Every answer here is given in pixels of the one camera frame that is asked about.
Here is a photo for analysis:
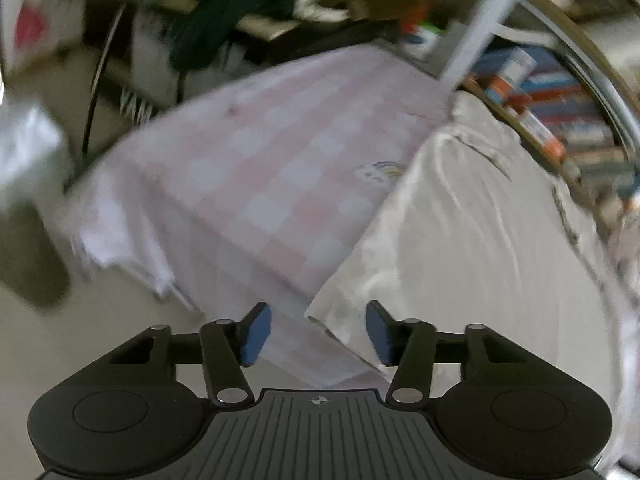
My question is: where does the cream t-shirt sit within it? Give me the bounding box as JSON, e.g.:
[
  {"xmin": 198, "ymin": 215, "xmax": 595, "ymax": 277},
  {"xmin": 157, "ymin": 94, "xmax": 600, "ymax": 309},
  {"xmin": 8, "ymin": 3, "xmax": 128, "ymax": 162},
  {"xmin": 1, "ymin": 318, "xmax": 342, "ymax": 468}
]
[{"xmin": 306, "ymin": 92, "xmax": 639, "ymax": 465}]

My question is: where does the pink checkered cartoon tablecloth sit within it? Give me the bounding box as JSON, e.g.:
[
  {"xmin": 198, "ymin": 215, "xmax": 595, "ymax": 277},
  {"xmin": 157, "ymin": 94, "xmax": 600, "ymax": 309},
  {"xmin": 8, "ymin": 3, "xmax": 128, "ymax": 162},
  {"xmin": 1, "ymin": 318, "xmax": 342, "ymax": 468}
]
[{"xmin": 55, "ymin": 44, "xmax": 457, "ymax": 388}]

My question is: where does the row of leaning books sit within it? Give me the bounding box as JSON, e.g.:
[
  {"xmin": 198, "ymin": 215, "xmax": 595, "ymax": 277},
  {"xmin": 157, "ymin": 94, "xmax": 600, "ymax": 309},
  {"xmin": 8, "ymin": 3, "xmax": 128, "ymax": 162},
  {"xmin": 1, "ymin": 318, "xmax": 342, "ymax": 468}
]
[{"xmin": 468, "ymin": 46, "xmax": 639, "ymax": 219}]

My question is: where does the white cup with pens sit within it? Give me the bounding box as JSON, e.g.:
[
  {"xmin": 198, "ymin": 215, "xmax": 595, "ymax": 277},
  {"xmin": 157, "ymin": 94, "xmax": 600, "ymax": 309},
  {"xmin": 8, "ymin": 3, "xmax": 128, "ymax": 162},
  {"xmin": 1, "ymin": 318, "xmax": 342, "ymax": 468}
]
[{"xmin": 399, "ymin": 25, "xmax": 444, "ymax": 61}]

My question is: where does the white bookshelf frame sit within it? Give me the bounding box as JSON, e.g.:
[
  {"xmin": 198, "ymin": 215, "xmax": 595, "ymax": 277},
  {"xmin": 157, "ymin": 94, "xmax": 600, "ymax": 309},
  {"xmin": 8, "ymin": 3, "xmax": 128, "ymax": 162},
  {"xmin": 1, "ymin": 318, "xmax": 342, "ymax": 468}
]
[{"xmin": 427, "ymin": 0, "xmax": 639, "ymax": 157}]

